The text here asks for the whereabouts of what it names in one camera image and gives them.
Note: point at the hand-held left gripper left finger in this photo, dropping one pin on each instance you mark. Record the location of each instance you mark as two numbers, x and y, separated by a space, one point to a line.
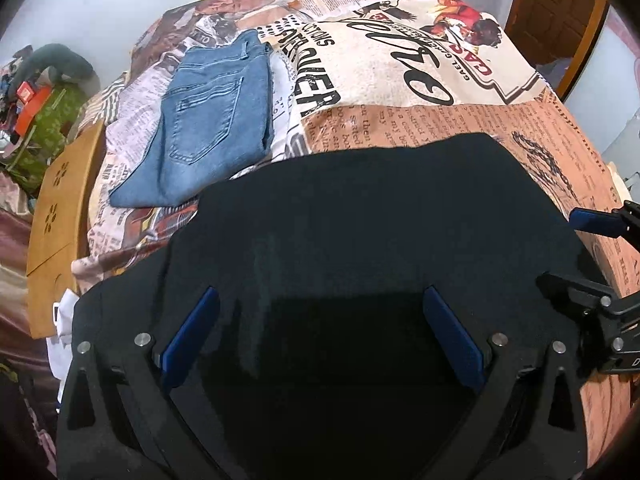
192 330

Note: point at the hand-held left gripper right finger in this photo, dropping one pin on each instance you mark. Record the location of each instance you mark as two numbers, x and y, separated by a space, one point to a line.
452 335

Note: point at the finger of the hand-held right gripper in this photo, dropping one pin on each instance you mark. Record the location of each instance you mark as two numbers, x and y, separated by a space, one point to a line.
575 290
595 221

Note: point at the black pants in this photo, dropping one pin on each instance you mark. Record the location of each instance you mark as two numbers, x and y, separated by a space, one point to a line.
350 210

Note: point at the white cloth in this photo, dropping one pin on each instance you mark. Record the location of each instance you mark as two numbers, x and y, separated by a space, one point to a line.
62 340

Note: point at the pale blue cloth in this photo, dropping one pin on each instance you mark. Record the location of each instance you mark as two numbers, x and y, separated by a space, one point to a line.
555 75

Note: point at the bamboo lap desk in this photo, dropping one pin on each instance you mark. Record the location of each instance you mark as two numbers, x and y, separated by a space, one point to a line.
60 210

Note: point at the striped pink curtain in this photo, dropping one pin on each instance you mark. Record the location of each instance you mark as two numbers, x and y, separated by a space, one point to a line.
12 260

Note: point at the printed blanket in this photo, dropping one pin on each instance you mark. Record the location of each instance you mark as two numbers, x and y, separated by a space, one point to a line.
425 125

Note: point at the wooden door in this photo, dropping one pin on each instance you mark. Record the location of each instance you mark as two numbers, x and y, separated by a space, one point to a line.
550 5

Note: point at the folded blue jeans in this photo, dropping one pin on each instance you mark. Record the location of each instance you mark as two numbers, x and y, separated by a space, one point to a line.
210 110

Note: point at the green patterned bag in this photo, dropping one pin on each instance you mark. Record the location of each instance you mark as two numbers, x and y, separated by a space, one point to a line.
47 135

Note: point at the orange box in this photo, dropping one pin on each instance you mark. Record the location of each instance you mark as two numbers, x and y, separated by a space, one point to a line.
32 105

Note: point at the pile of clothes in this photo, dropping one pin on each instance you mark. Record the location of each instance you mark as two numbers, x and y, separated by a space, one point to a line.
12 75

